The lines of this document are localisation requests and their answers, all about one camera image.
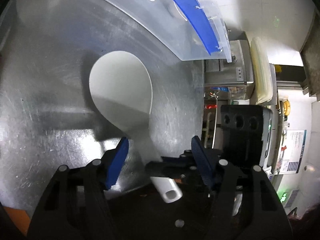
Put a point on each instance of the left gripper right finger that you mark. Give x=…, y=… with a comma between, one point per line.
x=262, y=215

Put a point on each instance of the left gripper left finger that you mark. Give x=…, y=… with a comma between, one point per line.
x=73, y=205

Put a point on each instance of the white rice paddle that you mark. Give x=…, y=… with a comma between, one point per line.
x=121, y=90

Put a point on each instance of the yellow bottle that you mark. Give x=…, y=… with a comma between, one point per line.
x=286, y=107

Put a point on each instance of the clear plastic storage bin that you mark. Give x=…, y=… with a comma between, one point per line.
x=191, y=29

